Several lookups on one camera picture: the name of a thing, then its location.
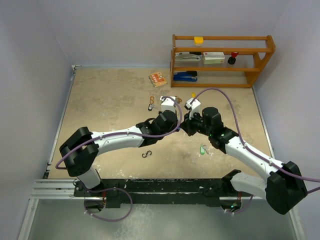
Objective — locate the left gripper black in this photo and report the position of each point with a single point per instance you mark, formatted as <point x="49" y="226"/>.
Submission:
<point x="173" y="127"/>

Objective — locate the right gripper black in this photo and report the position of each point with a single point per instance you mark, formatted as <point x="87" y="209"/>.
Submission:
<point x="186" y="125"/>

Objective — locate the silver key with black tag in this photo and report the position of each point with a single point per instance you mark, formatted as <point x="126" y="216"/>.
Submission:
<point x="151" y="106"/>

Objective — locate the silver key with green tag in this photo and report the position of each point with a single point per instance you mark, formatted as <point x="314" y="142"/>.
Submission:
<point x="203" y="149"/>

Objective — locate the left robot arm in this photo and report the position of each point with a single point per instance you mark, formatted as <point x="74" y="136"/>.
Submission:
<point x="80" y="150"/>

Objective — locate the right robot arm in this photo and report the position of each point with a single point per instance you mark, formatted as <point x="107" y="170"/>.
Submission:
<point x="280" y="184"/>

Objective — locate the black S carabiner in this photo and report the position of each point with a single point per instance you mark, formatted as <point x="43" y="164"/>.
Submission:
<point x="147" y="154"/>

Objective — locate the orange spiral notebook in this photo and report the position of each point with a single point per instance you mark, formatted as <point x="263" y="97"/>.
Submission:
<point x="157" y="79"/>

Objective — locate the blue black stapler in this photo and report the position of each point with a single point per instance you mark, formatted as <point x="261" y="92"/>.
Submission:
<point x="185" y="76"/>

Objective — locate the wooden shelf rack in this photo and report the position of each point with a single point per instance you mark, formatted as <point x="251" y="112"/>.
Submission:
<point x="242" y="54"/>

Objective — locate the white red box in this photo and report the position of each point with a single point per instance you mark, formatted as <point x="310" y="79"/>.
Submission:
<point x="213" y="58"/>

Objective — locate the white stapler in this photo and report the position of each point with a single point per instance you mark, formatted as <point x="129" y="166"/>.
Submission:
<point x="187" y="56"/>

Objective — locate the red black stamp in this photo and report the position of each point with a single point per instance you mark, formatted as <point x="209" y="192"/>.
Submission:
<point x="232" y="58"/>

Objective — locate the yellow box on shelf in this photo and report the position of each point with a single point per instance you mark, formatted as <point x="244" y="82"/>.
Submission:
<point x="198" y="40"/>

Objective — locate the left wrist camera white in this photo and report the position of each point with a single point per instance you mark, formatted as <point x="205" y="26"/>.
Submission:
<point x="168" y="104"/>

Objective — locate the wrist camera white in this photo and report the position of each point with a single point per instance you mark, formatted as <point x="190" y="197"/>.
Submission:
<point x="168" y="104"/>
<point x="193" y="106"/>

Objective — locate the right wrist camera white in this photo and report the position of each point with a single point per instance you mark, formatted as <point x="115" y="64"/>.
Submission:
<point x="193" y="106"/>

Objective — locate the black base frame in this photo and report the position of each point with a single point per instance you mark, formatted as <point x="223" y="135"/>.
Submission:
<point x="211" y="192"/>

